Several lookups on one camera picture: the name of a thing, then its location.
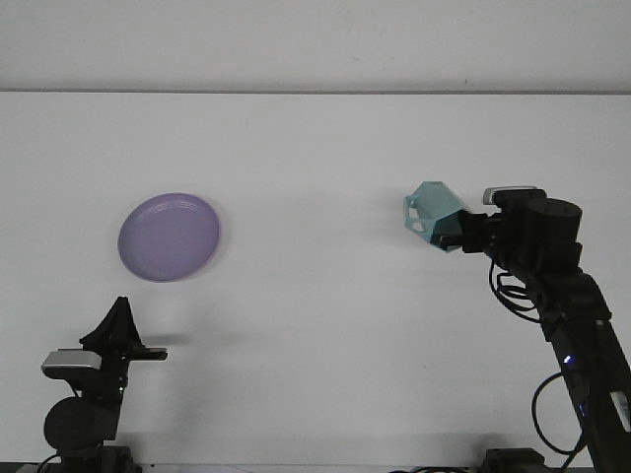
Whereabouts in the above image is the pale blue hexagonal cup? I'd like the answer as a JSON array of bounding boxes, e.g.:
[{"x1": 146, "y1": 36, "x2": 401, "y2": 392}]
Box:
[{"x1": 403, "y1": 180, "x2": 467, "y2": 255}]

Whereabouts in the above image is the pale purple round plate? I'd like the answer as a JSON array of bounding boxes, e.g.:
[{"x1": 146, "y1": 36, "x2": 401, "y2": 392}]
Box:
[{"x1": 116, "y1": 191, "x2": 222, "y2": 284}]

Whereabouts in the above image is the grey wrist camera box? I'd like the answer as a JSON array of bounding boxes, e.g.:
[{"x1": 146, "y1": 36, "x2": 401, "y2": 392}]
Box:
[
  {"x1": 40, "y1": 349, "x2": 103, "y2": 380},
  {"x1": 481, "y1": 185, "x2": 539, "y2": 206}
]

